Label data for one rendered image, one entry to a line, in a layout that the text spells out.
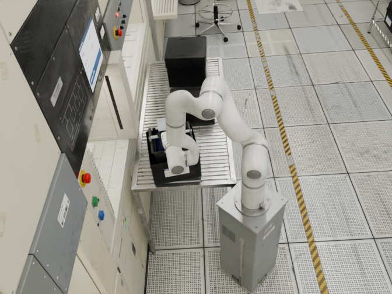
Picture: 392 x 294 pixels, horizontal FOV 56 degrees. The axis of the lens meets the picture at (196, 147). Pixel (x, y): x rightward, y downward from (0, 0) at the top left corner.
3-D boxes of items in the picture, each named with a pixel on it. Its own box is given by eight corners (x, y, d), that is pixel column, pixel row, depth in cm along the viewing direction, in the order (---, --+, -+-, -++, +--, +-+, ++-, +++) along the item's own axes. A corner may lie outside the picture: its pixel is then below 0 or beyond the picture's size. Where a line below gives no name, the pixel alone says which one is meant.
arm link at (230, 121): (248, 174, 176) (250, 149, 187) (272, 168, 170) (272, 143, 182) (191, 100, 149) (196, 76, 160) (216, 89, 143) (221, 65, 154)
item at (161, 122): (156, 179, 214) (147, 140, 191) (153, 154, 228) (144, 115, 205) (198, 171, 216) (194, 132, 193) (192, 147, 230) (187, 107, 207)
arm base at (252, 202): (277, 200, 199) (280, 178, 186) (255, 223, 190) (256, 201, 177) (249, 181, 209) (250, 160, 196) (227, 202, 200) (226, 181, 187)
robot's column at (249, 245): (277, 265, 253) (289, 199, 199) (251, 296, 240) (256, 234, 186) (244, 241, 268) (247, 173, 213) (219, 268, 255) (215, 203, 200)
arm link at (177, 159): (184, 143, 186) (165, 146, 185) (188, 163, 177) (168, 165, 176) (183, 155, 192) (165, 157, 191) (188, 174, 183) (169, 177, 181)
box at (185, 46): (206, 87, 273) (205, 57, 255) (168, 88, 275) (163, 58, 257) (207, 65, 293) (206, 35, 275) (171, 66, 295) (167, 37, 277)
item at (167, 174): (154, 185, 212) (149, 165, 199) (149, 151, 231) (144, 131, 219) (202, 176, 214) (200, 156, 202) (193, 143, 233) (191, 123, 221)
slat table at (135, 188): (235, 250, 263) (236, 183, 209) (151, 254, 265) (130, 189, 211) (223, 126, 354) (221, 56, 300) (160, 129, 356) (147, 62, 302)
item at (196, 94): (214, 123, 244) (214, 108, 235) (170, 127, 245) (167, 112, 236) (212, 96, 265) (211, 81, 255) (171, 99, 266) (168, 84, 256)
